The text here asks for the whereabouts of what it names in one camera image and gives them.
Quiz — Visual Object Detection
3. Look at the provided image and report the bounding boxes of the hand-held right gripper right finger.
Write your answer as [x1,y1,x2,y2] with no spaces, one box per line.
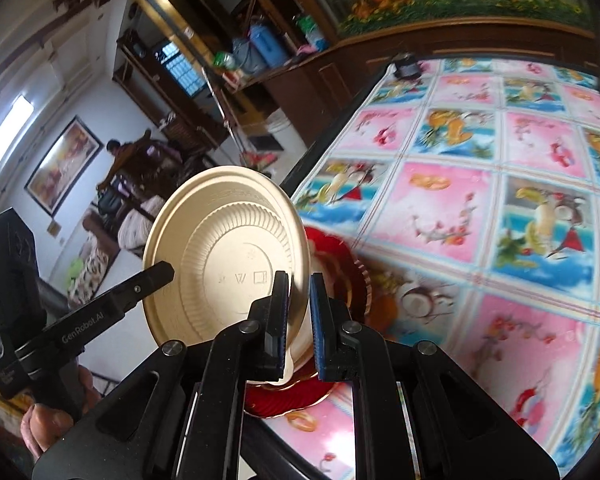
[309,272,561,480]

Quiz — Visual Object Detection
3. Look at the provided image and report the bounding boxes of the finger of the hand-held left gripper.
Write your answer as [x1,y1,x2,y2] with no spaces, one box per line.
[42,261,176,358]

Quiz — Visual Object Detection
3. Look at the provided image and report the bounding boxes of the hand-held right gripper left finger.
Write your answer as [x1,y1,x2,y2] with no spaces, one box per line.
[32,270,291,480]

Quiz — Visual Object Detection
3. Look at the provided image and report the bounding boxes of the red plate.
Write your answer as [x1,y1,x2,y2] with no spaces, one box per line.
[243,226,376,419]

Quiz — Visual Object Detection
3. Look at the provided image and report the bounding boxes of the large beige bowl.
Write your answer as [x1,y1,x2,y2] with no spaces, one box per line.
[141,165,313,387]

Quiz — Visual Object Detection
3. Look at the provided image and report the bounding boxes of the person's left hand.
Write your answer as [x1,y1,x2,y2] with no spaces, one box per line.
[19,364,103,458]

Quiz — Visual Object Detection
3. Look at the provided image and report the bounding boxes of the ceiling light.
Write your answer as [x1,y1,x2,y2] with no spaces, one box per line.
[0,94,35,167]

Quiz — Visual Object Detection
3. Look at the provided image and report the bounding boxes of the white bucket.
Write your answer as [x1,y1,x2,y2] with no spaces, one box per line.
[264,107,306,153]

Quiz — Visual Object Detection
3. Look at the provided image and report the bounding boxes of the barred window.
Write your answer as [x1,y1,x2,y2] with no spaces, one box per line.
[152,39,207,100]

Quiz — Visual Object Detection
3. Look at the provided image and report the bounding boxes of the tall wooden cabinet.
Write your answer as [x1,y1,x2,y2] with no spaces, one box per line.
[111,0,341,161]

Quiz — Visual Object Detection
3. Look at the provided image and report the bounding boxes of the small dark jar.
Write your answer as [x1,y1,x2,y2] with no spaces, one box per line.
[392,52,423,81]

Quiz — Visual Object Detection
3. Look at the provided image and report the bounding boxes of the blue plastic container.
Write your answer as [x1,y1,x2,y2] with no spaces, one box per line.
[247,20,287,68]

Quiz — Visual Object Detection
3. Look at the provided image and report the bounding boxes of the green bottle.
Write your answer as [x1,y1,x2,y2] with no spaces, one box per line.
[292,14,328,53]

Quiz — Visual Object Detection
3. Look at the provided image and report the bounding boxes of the wooden sideboard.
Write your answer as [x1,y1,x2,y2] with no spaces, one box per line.
[260,12,600,148]

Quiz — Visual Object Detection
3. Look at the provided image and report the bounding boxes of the framed wall picture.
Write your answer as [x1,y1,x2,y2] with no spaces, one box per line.
[24,115,105,218]

